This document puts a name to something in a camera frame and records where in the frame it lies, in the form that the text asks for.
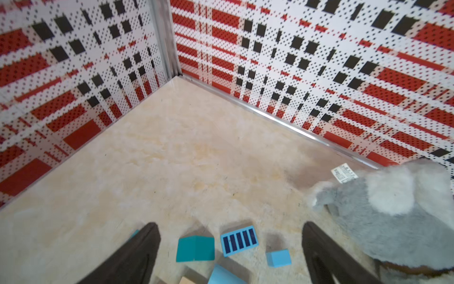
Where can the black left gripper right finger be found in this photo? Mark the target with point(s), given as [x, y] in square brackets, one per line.
[328, 262]

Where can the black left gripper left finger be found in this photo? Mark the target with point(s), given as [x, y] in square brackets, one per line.
[132, 263]

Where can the teal flat block left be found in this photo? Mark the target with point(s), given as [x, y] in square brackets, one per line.
[134, 233]

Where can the long natural wood block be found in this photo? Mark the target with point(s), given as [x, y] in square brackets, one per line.
[185, 280]

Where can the teal triangular block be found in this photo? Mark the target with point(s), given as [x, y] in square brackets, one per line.
[195, 248]

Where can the blue letter P cube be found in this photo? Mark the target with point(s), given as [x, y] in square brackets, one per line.
[278, 258]

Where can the grey husky plush toy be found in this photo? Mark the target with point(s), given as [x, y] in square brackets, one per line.
[401, 216]

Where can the light blue cylinder block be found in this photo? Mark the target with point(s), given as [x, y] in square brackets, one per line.
[222, 276]

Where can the blue striped block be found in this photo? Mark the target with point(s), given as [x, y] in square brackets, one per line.
[238, 241]

